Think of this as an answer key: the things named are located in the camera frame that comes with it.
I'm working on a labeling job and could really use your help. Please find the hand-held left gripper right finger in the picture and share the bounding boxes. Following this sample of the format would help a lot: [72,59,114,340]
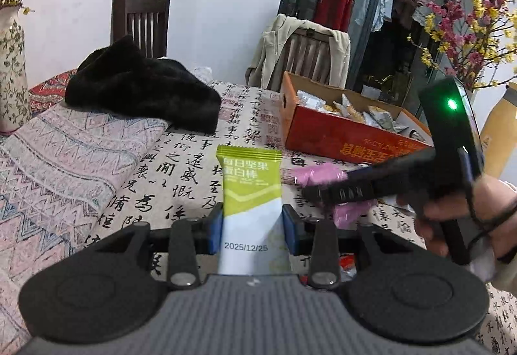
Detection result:
[282,204,421,292]

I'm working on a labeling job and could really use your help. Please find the red and blue snack packet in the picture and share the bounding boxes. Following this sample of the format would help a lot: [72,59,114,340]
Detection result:
[338,254,359,279]

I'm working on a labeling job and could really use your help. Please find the red patterned cloth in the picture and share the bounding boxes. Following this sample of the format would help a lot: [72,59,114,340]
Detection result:
[28,68,77,113]

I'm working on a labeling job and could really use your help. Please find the beige jacket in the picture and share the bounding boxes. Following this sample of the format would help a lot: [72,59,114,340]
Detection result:
[245,14,351,91]

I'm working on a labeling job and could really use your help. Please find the person's right forearm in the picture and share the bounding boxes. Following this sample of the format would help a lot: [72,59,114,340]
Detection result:
[469,236,517,293]

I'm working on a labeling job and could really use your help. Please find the person's right hand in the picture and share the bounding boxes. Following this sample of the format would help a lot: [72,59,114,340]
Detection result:
[395,174,517,259]

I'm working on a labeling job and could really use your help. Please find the yellow jug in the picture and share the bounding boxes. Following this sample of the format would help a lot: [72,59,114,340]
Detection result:
[479,81,517,183]

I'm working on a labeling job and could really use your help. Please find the slatted wooden chair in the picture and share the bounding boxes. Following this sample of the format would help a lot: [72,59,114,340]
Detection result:
[282,26,337,91]

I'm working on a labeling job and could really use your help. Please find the pink snack packet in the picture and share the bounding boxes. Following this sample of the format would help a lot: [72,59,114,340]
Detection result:
[291,165,378,229]

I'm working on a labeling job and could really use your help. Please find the pile of snack packets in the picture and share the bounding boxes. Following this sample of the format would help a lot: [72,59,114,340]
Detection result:
[297,90,408,133]

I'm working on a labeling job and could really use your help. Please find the black fur cloth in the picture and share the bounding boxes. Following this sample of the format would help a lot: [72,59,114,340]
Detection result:
[65,35,222,135]

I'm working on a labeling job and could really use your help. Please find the dark wooden chair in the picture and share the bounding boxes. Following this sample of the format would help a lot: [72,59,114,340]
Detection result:
[110,0,171,59]

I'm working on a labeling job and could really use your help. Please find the green and white snack packet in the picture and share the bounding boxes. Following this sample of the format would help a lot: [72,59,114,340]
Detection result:
[215,144,291,277]

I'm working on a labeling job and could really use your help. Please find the floral print vase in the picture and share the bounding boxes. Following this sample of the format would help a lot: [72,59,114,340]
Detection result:
[0,8,33,133]

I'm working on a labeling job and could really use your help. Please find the orange cardboard box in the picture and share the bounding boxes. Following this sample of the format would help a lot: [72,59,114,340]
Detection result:
[280,71,435,162]

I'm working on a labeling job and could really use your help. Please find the pink and yellow flower branches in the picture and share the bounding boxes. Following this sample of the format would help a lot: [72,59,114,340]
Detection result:
[382,0,517,91]

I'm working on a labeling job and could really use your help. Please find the calligraphy print tablecloth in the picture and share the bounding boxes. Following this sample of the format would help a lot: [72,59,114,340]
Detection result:
[87,80,517,355]

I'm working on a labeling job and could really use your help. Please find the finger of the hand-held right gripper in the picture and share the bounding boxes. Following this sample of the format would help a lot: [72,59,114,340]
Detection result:
[301,177,389,205]
[345,147,439,187]

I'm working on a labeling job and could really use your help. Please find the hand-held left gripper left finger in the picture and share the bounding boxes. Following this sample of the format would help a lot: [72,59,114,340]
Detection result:
[91,202,224,291]

